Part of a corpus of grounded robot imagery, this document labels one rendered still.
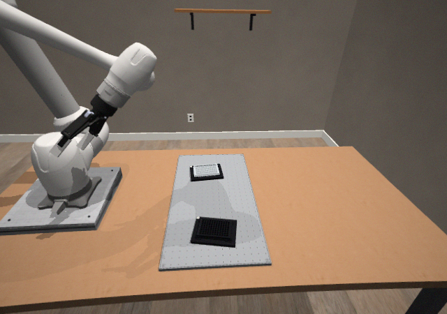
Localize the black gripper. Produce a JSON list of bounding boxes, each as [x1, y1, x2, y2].
[[49, 94, 118, 157]]

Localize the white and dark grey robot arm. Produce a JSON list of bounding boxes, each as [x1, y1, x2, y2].
[[0, 0, 157, 215]]

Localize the black well plate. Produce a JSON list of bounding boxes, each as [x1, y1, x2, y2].
[[196, 218, 233, 241]]

